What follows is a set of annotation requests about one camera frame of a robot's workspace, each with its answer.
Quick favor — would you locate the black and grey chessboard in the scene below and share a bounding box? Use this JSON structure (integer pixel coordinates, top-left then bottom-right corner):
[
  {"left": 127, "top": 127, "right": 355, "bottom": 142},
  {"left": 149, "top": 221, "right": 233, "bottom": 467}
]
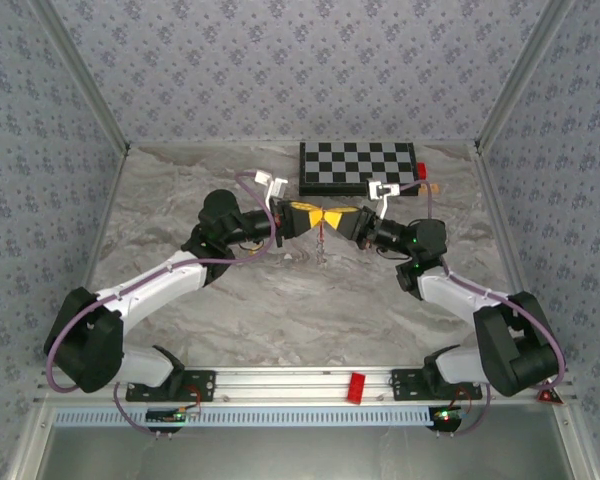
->
[{"left": 298, "top": 141, "right": 421, "bottom": 197}]

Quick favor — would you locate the red toy building brick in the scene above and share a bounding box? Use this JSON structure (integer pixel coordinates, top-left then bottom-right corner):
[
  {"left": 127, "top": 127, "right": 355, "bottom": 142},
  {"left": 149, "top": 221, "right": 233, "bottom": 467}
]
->
[{"left": 346, "top": 372, "right": 367, "bottom": 404}]

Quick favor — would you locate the grey metal panel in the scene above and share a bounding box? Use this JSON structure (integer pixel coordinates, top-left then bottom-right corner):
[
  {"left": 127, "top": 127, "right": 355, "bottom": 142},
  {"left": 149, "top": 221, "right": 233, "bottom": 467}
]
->
[{"left": 39, "top": 424, "right": 579, "bottom": 480}]

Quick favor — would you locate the aluminium frame rail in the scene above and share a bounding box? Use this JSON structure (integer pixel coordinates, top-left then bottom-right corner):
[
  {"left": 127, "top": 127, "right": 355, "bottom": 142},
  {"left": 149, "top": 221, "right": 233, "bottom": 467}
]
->
[
  {"left": 2, "top": 147, "right": 131, "bottom": 480},
  {"left": 128, "top": 140, "right": 477, "bottom": 150},
  {"left": 474, "top": 147, "right": 600, "bottom": 480}
]

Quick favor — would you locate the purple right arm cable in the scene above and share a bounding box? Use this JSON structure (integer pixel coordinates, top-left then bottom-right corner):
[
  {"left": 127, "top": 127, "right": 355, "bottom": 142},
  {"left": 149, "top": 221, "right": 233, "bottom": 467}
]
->
[{"left": 398, "top": 180, "right": 567, "bottom": 437}]

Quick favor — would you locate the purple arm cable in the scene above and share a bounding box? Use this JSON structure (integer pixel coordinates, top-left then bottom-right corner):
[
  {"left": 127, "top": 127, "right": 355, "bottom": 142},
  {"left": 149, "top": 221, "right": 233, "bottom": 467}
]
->
[
  {"left": 398, "top": 180, "right": 567, "bottom": 437},
  {"left": 44, "top": 171, "right": 277, "bottom": 437}
]

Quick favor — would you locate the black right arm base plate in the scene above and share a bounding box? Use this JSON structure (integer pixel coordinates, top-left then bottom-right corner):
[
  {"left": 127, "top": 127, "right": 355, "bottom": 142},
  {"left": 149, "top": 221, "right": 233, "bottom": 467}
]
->
[{"left": 390, "top": 368, "right": 483, "bottom": 401}]

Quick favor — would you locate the aluminium mounting rail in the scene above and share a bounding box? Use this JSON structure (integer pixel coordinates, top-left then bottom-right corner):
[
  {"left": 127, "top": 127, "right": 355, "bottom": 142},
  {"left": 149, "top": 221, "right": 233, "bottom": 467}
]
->
[{"left": 33, "top": 366, "right": 579, "bottom": 407}]

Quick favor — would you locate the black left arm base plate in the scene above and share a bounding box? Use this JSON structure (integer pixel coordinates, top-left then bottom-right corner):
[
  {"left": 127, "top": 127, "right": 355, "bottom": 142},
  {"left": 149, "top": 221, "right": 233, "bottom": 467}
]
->
[{"left": 125, "top": 368, "right": 217, "bottom": 403}]

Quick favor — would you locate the aluminium frame post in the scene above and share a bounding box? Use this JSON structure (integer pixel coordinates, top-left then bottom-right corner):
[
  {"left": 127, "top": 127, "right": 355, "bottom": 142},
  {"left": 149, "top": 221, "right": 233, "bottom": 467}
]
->
[
  {"left": 29, "top": 0, "right": 132, "bottom": 154},
  {"left": 473, "top": 0, "right": 580, "bottom": 154}
]

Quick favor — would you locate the blue-grey slotted cable duct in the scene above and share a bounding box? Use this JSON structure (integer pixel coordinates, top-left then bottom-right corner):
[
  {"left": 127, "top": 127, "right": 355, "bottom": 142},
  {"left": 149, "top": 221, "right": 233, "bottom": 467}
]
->
[{"left": 54, "top": 405, "right": 434, "bottom": 428}]

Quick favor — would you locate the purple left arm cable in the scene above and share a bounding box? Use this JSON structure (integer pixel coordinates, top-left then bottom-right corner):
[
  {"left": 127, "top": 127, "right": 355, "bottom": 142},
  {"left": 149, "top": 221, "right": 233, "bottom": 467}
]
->
[{"left": 44, "top": 171, "right": 277, "bottom": 437}]

